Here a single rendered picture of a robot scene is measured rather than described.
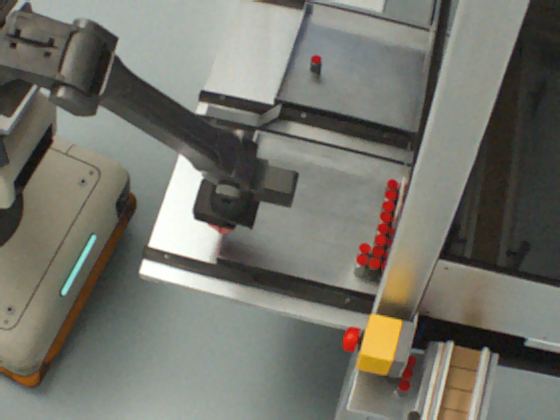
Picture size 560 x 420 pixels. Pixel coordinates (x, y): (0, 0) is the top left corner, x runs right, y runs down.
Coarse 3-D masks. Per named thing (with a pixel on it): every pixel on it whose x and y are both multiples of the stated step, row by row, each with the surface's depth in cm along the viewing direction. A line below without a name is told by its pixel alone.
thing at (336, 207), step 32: (288, 160) 182; (320, 160) 182; (352, 160) 181; (384, 160) 179; (320, 192) 179; (352, 192) 179; (384, 192) 179; (256, 224) 175; (288, 224) 175; (320, 224) 176; (352, 224) 176; (224, 256) 168; (256, 256) 172; (288, 256) 172; (320, 256) 173; (352, 256) 173; (320, 288) 169; (352, 288) 166
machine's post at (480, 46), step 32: (480, 0) 91; (512, 0) 89; (480, 32) 95; (512, 32) 93; (448, 64) 101; (480, 64) 99; (448, 96) 105; (480, 96) 104; (448, 128) 110; (480, 128) 109; (448, 160) 116; (416, 192) 124; (448, 192) 122; (416, 224) 130; (448, 224) 128; (416, 256) 137; (384, 288) 148; (416, 288) 146; (352, 416) 204
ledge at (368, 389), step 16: (416, 368) 163; (352, 384) 162; (368, 384) 162; (384, 384) 162; (416, 384) 162; (352, 400) 160; (368, 400) 160; (384, 400) 160; (400, 400) 160; (368, 416) 160; (384, 416) 159; (400, 416) 159
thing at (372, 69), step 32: (320, 32) 197; (352, 32) 198; (384, 32) 198; (416, 32) 196; (288, 64) 191; (352, 64) 193; (384, 64) 194; (416, 64) 194; (288, 96) 189; (320, 96) 189; (352, 96) 189; (384, 96) 190; (416, 96) 190; (384, 128) 184
